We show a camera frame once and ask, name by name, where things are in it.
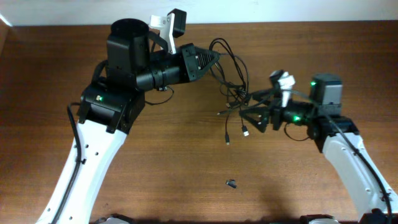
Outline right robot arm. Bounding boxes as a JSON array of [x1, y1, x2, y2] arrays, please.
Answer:
[[239, 70, 397, 223]]

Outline black usb cables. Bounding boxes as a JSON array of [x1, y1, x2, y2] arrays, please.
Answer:
[[208, 37, 251, 146]]

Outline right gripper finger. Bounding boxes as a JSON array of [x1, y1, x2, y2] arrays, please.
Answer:
[[251, 88, 277, 105], [239, 107, 270, 133]]

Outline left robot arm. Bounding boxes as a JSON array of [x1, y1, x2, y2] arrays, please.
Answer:
[[39, 19, 220, 223]]

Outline small black adapter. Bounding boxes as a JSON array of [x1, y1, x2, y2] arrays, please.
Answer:
[[226, 179, 237, 189]]

